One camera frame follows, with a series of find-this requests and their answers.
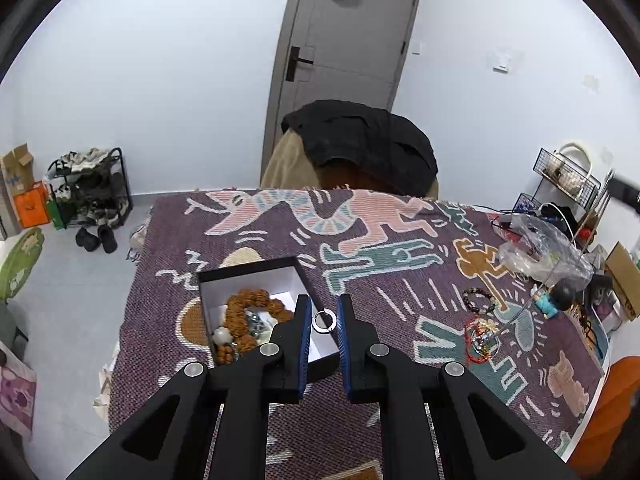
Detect silver ring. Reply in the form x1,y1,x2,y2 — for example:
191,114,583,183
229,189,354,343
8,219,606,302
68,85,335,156
311,309,339,333

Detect red string bracelet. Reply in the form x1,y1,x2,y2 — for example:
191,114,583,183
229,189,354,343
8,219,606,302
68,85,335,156
463,317,501,365

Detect black jewelry box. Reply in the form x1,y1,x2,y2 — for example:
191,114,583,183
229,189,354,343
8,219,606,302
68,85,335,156
198,257,338,382

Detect white pearl bead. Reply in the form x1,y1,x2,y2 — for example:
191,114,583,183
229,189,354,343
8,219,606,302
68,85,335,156
212,326,233,347

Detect cardboard box on desk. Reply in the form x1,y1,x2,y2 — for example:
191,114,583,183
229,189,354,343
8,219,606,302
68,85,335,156
604,243,640,321

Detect clear plastic bag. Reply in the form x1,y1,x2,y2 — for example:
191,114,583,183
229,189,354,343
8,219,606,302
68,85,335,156
496,214,594,292

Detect purple patterned woven blanket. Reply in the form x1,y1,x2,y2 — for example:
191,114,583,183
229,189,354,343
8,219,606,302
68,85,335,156
92,186,608,480

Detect black-haired doll figure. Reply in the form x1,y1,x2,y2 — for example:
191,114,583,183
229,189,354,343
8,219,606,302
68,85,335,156
532,278,577,318

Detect gold butterfly hair clip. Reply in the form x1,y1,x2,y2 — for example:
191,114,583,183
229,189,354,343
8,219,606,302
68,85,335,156
474,318,499,338

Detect black slippers pair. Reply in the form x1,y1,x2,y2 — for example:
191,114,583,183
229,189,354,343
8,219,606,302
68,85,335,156
75,226,117,254

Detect beige chair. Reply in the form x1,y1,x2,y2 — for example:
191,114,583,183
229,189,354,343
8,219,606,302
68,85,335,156
259,128,442,201

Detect pink patterned tote bag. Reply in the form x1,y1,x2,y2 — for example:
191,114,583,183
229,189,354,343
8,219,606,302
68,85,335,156
0,342,37,441

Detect black jacket on chair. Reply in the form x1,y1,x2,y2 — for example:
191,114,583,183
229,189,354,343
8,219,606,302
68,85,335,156
281,100,438,197

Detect black shoe rack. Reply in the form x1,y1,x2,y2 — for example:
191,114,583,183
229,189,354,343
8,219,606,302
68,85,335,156
42,148,132,229

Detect green floor mat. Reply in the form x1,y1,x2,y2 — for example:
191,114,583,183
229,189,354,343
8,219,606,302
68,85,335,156
1,226,44,304

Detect orange paper bag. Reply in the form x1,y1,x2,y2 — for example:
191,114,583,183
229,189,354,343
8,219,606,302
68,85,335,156
13,181,50,229

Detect grey door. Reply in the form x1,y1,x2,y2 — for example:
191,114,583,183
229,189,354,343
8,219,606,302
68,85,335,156
262,0,420,162

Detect cardboard box on floor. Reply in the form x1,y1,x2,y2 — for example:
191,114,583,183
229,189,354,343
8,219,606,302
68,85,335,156
2,143,35,196

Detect black wire basket shelf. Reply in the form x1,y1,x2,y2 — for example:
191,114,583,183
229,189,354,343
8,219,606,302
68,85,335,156
512,142,601,220

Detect dark multicolour bead bracelet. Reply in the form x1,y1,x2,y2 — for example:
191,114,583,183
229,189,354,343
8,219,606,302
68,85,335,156
461,286,499,316

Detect white wall switch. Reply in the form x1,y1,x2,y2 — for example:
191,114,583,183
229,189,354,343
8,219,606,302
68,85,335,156
492,51,513,75

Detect black door handle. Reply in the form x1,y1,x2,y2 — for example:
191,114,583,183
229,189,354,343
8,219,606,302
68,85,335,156
285,47,314,82

